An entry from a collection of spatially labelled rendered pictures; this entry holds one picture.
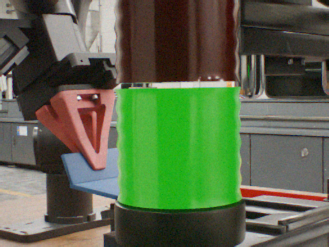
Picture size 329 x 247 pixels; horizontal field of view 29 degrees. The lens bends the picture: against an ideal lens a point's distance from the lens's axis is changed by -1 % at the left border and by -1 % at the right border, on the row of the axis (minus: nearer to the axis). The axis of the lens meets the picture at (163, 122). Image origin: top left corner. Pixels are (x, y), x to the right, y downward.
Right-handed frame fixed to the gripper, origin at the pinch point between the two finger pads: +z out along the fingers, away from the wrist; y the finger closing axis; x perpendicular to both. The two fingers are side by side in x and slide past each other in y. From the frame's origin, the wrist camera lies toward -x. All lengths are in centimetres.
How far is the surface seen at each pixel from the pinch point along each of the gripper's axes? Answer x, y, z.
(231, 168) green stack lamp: -26.2, 34.4, 10.5
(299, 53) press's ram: -1.9, 25.3, 1.6
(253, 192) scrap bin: 23.8, -1.1, 6.3
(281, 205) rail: 3.5, 15.6, 10.3
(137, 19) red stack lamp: -28.1, 34.7, 5.9
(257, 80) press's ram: -6.3, 24.0, 3.0
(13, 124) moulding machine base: 482, -670, -262
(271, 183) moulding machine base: 458, -291, -38
